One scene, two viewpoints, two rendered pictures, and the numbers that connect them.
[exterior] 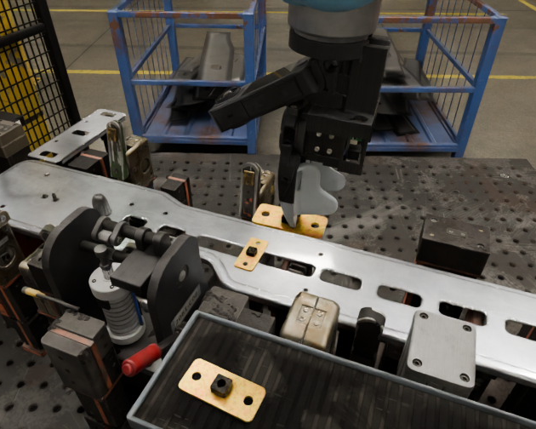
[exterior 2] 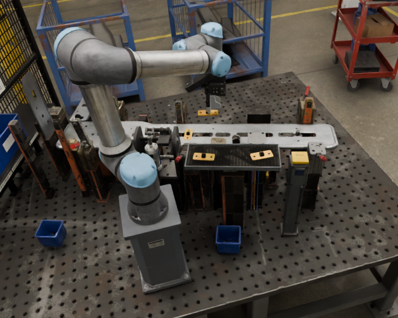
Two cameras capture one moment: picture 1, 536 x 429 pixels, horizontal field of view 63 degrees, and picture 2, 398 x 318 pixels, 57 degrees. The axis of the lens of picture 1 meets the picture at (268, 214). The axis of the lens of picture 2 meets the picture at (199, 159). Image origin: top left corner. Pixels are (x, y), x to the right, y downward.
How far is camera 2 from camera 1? 1.05 m
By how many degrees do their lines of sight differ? 10
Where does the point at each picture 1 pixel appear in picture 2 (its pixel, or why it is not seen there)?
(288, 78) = (205, 77)
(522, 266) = (294, 120)
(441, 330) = (256, 135)
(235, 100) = (192, 84)
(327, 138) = (215, 89)
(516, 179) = (289, 82)
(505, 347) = (278, 140)
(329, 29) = not seen: hidden behind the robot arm
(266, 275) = (196, 139)
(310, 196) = (213, 103)
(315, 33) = not seen: hidden behind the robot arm
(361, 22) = not seen: hidden behind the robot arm
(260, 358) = (210, 149)
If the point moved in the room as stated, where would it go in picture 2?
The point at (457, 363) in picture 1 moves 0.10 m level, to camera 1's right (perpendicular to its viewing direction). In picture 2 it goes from (261, 141) to (282, 135)
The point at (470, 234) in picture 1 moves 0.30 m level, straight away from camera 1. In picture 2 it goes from (263, 109) to (271, 79)
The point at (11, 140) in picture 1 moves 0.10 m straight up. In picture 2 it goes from (61, 115) to (55, 100)
